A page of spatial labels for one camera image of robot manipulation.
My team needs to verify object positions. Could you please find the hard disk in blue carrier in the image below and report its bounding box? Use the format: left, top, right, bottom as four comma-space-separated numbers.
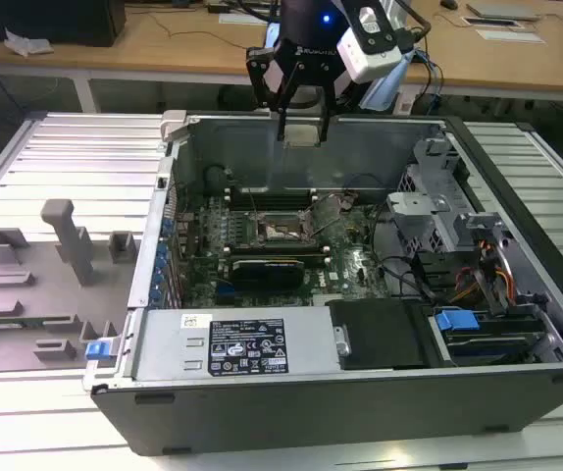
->
433, 306, 550, 368

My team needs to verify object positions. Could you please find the silver metal drive cage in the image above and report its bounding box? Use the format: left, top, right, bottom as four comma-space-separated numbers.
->
386, 136, 469, 251

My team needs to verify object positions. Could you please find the CPU socket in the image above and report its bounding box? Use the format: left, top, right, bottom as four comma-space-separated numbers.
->
255, 211, 318, 246

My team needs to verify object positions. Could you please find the black graphics card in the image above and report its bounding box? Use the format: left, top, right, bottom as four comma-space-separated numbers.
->
231, 258, 307, 291

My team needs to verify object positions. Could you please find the black wire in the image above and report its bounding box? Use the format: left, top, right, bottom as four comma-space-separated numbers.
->
370, 203, 439, 301

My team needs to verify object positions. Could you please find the grey case handle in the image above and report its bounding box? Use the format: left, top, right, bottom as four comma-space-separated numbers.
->
160, 110, 199, 143

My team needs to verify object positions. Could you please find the silver metal latch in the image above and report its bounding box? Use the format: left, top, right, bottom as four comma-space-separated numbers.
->
333, 323, 352, 357

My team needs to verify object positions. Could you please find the blue cable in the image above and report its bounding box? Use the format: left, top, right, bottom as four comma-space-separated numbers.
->
416, 48, 445, 117

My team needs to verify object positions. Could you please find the black camera cable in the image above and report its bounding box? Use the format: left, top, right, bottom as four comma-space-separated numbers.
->
397, 12, 434, 99

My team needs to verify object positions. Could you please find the metal socket cover frame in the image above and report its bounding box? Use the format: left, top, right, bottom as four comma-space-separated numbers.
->
303, 193, 349, 235

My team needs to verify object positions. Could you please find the green RAM stick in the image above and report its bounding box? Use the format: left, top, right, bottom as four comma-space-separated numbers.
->
0, 318, 47, 332

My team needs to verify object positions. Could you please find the crumpled white paper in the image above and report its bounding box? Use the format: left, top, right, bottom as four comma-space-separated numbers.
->
4, 26, 55, 58

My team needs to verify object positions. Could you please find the blue case latch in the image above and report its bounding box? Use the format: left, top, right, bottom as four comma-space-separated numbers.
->
86, 338, 121, 364

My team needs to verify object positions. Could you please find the grey closed laptop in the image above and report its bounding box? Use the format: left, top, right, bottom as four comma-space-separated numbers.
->
466, 2, 541, 22

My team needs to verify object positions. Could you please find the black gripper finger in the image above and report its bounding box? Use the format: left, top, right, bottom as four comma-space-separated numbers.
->
318, 73, 362, 145
245, 46, 303, 143

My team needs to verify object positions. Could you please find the silver disk bay frame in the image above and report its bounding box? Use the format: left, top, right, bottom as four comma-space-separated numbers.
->
452, 210, 563, 365

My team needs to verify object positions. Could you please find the black PC case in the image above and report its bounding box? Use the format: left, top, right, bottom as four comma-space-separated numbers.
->
82, 110, 563, 457

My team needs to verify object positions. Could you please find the pale blue teach pendant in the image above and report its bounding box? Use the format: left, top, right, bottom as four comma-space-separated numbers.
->
359, 49, 418, 113

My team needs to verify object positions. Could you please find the white sheet with dark strip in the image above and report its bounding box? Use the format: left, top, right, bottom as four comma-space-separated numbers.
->
461, 16, 526, 29

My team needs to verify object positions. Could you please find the red wire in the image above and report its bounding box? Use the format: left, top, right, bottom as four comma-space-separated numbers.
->
455, 267, 479, 291

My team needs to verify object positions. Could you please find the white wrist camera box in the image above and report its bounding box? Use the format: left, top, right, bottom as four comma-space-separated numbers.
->
335, 0, 404, 84

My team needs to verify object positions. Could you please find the thin dark desk cable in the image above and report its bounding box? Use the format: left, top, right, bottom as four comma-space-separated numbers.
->
138, 10, 246, 49

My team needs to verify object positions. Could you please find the wooden desk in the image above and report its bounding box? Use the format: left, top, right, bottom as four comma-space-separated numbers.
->
0, 0, 563, 114

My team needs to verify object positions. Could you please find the grey parts rack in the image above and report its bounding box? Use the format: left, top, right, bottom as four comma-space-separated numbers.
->
0, 198, 140, 375

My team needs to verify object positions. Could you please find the grey power supply unit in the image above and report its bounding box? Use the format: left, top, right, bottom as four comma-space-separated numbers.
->
131, 307, 341, 382

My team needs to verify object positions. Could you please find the black computer box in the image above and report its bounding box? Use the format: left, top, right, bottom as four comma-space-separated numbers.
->
0, 0, 127, 48

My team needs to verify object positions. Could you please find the black plastic shroud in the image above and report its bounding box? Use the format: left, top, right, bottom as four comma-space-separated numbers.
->
328, 298, 428, 372

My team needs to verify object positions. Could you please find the black round fan housing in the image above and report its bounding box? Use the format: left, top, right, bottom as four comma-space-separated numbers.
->
204, 165, 233, 193

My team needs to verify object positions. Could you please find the white paper sheet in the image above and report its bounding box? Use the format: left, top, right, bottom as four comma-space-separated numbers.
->
218, 13, 266, 26
475, 27, 545, 46

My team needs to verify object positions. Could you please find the orange wire bundle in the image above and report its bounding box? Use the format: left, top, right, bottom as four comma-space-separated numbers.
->
477, 238, 516, 301

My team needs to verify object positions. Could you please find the green motherboard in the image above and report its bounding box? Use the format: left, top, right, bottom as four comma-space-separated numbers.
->
178, 189, 396, 308

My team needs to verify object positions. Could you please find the silver CPU plate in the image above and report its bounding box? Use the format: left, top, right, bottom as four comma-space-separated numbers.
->
283, 124, 323, 148

